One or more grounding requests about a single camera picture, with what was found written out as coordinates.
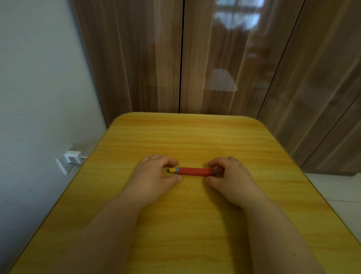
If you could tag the white wall socket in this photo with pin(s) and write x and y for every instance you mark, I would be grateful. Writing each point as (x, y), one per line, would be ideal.
(62, 165)

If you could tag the person's right forearm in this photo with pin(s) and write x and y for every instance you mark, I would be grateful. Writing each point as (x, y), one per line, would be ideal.
(277, 240)

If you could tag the person's left forearm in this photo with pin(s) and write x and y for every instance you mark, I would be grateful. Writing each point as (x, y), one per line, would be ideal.
(93, 240)

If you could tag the person's right hand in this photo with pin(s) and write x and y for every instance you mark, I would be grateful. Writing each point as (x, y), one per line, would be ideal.
(235, 183)

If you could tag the brown wooden wardrobe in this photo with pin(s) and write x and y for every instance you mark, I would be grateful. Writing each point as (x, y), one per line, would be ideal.
(225, 62)

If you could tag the red pen with yellow tip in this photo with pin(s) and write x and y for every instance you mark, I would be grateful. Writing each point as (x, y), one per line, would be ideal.
(194, 171)

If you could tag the person's left hand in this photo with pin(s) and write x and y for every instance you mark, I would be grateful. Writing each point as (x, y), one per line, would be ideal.
(149, 180)

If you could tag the white wall charger plug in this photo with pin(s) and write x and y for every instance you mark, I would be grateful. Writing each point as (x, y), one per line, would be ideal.
(72, 157)

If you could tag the person's right thumb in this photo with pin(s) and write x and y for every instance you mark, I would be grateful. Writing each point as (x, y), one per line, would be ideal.
(212, 182)

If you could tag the person's left thumb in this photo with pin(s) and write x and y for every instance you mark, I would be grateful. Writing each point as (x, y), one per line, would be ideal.
(172, 180)

